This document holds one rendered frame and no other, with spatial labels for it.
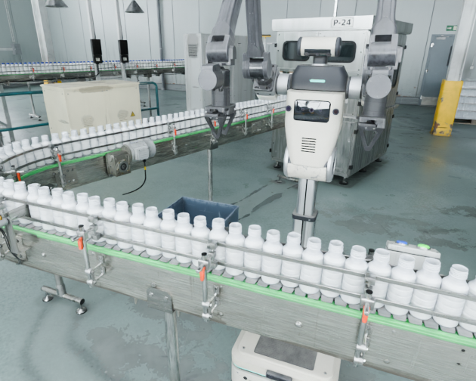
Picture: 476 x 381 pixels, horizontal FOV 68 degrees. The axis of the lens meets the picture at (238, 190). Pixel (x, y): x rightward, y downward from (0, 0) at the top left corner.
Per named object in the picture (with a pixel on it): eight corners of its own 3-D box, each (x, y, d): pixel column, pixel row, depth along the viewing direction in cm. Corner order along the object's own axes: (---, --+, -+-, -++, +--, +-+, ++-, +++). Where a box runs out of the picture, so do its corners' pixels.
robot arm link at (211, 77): (236, 44, 103) (209, 45, 106) (221, 44, 93) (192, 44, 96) (237, 87, 108) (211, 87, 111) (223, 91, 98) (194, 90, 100)
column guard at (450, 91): (431, 134, 740) (443, 80, 699) (428, 131, 775) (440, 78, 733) (452, 137, 727) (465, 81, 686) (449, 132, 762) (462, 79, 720)
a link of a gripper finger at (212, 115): (204, 139, 110) (203, 108, 106) (213, 134, 116) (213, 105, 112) (224, 140, 107) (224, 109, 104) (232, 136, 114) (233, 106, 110)
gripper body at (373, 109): (384, 119, 99) (389, 93, 96) (384, 125, 90) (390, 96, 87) (360, 118, 101) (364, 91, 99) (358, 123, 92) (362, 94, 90)
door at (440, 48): (418, 105, 1127) (432, 34, 1048) (417, 105, 1136) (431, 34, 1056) (452, 107, 1095) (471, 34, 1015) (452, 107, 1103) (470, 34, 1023)
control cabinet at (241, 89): (238, 121, 848) (239, 35, 776) (255, 124, 819) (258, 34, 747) (215, 126, 789) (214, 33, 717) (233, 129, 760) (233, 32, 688)
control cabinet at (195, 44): (213, 127, 783) (211, 33, 711) (230, 130, 754) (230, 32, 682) (186, 133, 724) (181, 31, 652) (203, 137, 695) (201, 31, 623)
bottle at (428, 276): (408, 317, 93) (421, 265, 87) (406, 303, 98) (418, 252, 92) (433, 323, 91) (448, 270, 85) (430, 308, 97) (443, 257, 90)
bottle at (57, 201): (52, 230, 135) (44, 190, 128) (66, 224, 139) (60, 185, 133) (62, 234, 132) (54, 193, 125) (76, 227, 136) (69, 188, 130)
